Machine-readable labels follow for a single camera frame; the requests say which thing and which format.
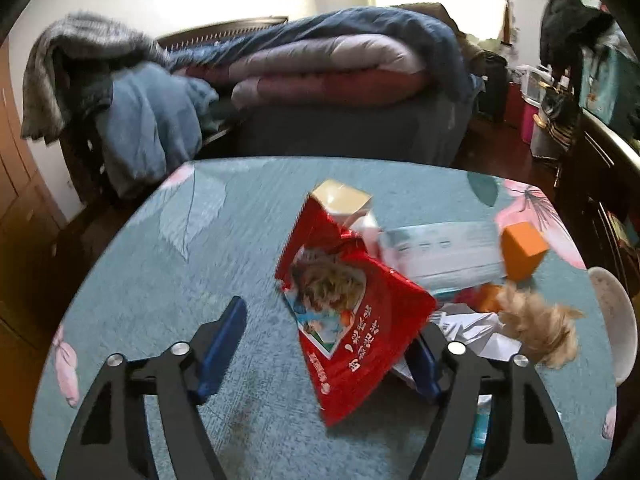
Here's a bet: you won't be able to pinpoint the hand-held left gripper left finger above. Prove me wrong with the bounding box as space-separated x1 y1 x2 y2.
56 296 248 480

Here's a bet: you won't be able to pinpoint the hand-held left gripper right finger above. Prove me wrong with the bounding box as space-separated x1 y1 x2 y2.
400 327 586 480

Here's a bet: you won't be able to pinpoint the red snack bag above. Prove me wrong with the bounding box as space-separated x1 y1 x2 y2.
274 194 439 428

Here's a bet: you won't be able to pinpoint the white speckled waste bin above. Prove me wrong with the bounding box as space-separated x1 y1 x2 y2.
587 266 638 387

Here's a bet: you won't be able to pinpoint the white crumpled paper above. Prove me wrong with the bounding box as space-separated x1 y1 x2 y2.
430 305 526 361

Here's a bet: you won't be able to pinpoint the light blue small packet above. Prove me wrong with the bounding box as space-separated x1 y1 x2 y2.
470 395 493 453

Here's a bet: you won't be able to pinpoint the teal floral tablecloth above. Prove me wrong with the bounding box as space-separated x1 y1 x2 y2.
29 156 618 480

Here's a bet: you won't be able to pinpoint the orange scrap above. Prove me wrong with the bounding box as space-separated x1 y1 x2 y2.
467 282 503 313

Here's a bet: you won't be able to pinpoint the white and blue packet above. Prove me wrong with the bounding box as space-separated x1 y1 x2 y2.
377 221 506 291

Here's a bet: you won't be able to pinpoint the tan fluffy fur clump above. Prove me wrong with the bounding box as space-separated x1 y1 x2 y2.
495 285 586 368

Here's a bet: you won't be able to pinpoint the orange box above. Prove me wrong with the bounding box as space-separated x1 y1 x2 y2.
500 222 549 281

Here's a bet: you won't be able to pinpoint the cream carton box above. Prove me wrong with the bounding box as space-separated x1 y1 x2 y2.
310 179 380 241

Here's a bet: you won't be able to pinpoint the brown wooden wardrobe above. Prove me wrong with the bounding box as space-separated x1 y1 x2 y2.
0 40 68 351

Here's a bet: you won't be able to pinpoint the dark wooden sideboard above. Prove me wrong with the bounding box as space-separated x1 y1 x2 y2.
555 110 640 286

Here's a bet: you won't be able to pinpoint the pink plastic bin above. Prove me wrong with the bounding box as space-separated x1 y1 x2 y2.
520 105 543 143

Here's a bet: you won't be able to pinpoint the red container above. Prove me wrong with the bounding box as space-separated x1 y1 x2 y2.
505 80 523 128

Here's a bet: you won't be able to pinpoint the black suitcase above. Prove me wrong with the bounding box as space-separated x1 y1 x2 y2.
475 52 508 123

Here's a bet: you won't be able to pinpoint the black handbag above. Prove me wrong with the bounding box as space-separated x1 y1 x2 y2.
540 87 576 121

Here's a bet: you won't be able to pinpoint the pink folded quilt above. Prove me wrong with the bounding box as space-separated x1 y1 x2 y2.
172 34 431 108

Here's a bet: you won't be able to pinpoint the white plastic container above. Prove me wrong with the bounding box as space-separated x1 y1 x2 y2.
520 65 551 108

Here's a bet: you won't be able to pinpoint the dark wooden headboard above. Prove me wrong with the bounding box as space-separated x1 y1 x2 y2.
155 16 290 51

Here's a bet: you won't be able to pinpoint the teal storage box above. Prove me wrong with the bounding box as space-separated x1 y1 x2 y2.
580 42 640 128

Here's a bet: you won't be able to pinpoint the dark blue duvet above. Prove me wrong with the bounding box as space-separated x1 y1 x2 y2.
165 6 473 101

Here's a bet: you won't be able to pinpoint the tan cloth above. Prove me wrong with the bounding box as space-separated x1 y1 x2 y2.
395 2 461 31

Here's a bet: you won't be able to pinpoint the black hanging clothes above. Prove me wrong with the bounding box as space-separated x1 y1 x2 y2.
540 0 613 68

